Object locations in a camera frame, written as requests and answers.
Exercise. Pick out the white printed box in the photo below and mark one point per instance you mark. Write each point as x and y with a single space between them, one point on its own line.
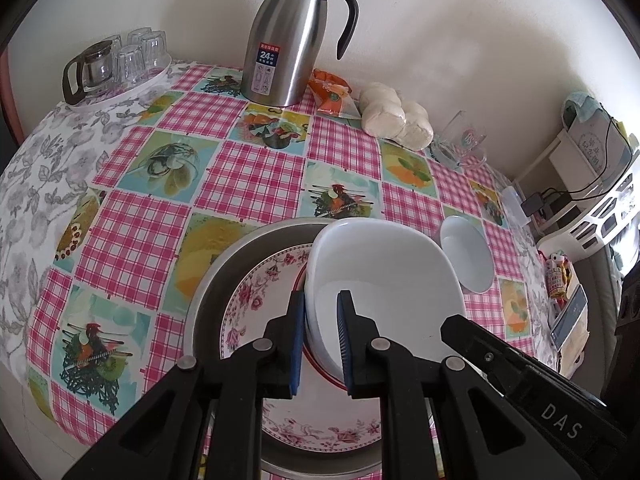
595 135

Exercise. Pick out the bag of white buns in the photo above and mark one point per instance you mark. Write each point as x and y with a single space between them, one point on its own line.
395 115

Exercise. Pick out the glass mug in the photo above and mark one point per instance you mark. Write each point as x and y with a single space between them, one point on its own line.
457 140

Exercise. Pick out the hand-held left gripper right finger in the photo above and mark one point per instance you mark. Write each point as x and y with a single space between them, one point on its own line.
345 340

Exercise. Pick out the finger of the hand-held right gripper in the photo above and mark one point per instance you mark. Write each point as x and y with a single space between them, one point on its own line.
475 350

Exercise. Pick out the pale blue bowl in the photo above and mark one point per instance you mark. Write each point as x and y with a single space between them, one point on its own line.
465 255

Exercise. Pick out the smartphone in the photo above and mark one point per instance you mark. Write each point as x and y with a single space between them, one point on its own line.
570 315

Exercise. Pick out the teal cloth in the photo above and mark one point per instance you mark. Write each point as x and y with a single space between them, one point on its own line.
582 105

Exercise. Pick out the clear drinking glass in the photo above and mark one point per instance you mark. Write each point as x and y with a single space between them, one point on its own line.
137 36
155 50
131 65
111 42

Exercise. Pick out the stainless steel plate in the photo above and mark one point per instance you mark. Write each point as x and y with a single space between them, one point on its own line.
215 280

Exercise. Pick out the grey floral tablecloth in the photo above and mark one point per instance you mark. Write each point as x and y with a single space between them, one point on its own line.
30 185

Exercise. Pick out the pink floral round plate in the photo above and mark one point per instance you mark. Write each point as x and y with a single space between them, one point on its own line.
280 430

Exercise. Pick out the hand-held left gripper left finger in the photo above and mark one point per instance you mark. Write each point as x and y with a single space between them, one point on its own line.
298 340

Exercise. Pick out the black charger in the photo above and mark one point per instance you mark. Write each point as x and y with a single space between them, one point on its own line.
534 204

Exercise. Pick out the orange snack packet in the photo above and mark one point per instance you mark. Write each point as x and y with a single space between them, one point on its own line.
332 95

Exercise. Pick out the strawberry print bowl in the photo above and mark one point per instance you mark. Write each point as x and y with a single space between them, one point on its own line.
320 363

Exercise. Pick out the white serving tray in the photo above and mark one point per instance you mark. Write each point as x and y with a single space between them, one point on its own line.
145 87

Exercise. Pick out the beige bag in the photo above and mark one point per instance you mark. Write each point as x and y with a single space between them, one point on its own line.
572 355

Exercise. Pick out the small white square bowl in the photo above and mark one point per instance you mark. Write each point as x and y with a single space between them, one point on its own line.
390 270

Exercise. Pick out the stainless steel thermos jug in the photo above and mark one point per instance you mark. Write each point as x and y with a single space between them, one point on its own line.
285 45

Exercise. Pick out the white shelf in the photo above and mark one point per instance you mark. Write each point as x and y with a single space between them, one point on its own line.
555 165

